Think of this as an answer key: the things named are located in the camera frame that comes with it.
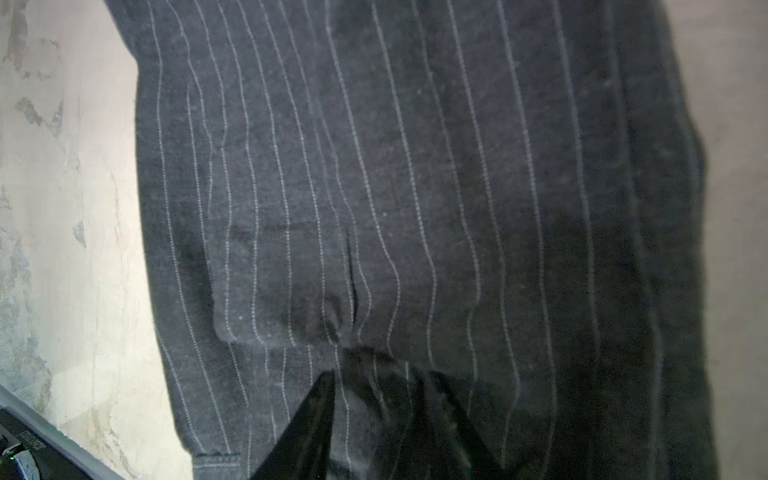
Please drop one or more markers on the dark pinstriped long sleeve shirt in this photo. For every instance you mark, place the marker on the dark pinstriped long sleeve shirt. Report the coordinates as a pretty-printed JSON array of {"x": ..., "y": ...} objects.
[{"x": 505, "y": 193}]

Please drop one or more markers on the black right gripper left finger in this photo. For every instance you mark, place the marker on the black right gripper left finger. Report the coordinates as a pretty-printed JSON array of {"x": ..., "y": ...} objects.
[{"x": 302, "y": 451}]

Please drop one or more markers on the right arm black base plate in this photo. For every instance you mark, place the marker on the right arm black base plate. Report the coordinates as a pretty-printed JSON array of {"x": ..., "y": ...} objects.
[{"x": 24, "y": 455}]

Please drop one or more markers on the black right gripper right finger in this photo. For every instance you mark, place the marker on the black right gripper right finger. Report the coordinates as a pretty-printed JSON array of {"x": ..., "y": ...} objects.
[{"x": 457, "y": 451}]

